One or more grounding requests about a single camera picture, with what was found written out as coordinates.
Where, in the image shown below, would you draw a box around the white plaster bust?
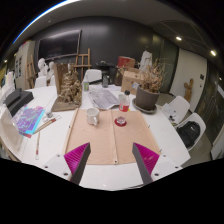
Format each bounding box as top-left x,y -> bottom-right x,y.
37,57 -> 51,78

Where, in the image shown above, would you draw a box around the red box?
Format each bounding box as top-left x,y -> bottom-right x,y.
116,55 -> 137,69

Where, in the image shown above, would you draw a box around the white plastic bag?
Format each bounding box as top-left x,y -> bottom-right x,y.
139,50 -> 153,73

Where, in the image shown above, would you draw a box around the white mug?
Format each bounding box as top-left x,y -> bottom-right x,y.
85,107 -> 101,127

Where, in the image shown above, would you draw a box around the wooden figure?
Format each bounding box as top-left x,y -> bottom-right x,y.
183,78 -> 195,103

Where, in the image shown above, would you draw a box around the colourful picture book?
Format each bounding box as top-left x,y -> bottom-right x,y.
11,105 -> 46,138

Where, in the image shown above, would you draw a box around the grey plant saucer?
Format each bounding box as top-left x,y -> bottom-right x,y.
132,97 -> 158,115

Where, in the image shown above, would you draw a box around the clear spray bottle green label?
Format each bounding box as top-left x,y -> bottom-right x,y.
82,73 -> 90,93

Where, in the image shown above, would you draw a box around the black wall screen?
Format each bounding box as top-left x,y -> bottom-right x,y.
37,29 -> 82,61

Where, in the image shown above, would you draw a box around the clear bottle red label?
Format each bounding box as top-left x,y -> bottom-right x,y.
116,89 -> 132,127

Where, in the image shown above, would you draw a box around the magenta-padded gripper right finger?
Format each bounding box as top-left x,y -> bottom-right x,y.
132,142 -> 183,186

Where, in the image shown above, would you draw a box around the red-tipped paint brush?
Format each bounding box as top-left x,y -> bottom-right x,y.
34,130 -> 42,161

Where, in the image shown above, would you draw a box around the printed newspaper sheet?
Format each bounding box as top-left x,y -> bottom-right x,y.
87,87 -> 120,111

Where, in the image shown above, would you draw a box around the black coffee machine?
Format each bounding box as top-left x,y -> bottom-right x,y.
95,60 -> 116,88

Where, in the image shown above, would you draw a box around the black backpack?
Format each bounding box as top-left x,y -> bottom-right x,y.
176,120 -> 202,148

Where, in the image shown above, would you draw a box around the black flat box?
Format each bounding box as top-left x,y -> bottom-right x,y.
7,90 -> 35,117
4,87 -> 23,108

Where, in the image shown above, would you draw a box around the red round coaster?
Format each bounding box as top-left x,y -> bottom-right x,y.
113,117 -> 128,128

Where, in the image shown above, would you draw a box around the white paper bag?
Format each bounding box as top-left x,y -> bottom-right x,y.
3,70 -> 16,93

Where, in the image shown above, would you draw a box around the wooden paint brush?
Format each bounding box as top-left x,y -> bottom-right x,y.
31,114 -> 63,135

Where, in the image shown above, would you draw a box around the ceiling spot lights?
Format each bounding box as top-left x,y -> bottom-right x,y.
2,35 -> 218,64

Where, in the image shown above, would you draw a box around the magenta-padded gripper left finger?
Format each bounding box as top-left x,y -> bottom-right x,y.
41,142 -> 92,185

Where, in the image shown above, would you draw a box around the cardboard box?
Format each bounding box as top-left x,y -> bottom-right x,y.
120,68 -> 143,95

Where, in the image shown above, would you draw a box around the long ceiling light strip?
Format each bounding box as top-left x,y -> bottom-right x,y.
13,0 -> 81,44

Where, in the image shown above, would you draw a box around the white chair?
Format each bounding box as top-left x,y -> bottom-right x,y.
83,68 -> 103,84
34,75 -> 49,89
176,112 -> 207,153
164,95 -> 191,126

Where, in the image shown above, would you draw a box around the beige cabinet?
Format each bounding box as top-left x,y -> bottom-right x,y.
14,40 -> 36,90

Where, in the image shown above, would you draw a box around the grey pot with dried plant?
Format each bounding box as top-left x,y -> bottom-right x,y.
134,58 -> 168,112

